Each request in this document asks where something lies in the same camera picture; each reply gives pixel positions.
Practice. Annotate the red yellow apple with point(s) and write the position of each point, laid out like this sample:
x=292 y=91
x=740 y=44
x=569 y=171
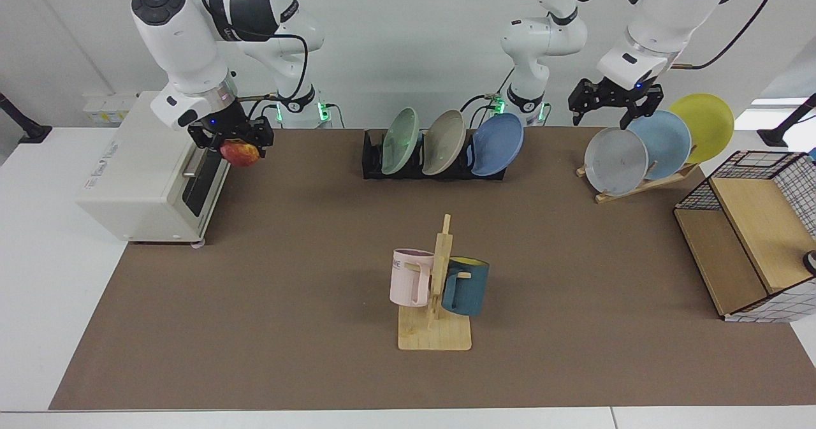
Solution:
x=240 y=153

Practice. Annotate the grey plate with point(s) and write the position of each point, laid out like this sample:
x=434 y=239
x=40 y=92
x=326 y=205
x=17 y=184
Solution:
x=615 y=161

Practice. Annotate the light blue plate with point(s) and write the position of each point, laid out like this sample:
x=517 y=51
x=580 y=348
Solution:
x=666 y=145

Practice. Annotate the wooden plate rack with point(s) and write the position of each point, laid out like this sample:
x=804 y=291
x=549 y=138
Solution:
x=637 y=187

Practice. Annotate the yellow plate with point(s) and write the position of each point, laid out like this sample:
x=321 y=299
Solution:
x=704 y=123

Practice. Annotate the black dish rack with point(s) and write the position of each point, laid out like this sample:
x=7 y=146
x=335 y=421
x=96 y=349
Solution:
x=373 y=161

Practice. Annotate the beige plate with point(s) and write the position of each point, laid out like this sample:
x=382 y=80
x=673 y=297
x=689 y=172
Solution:
x=444 y=142

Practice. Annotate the pale green plate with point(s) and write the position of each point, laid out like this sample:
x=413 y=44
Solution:
x=400 y=141

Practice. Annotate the pale toaster oven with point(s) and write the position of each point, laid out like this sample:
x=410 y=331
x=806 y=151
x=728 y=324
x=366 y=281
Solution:
x=137 y=187

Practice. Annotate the white socket box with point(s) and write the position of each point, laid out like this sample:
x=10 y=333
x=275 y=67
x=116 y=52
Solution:
x=105 y=109

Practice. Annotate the brown table cloth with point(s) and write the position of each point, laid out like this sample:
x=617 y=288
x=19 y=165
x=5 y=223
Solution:
x=319 y=327

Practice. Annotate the pink mug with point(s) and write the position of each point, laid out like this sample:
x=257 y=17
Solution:
x=405 y=279

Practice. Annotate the dark teal mug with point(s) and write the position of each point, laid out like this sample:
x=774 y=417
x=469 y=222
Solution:
x=470 y=289

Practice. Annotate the small dark round object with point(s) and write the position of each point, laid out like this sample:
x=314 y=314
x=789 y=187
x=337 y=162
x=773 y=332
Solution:
x=811 y=263

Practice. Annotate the wooden cup stand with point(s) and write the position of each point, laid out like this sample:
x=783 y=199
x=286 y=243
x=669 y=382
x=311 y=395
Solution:
x=435 y=333

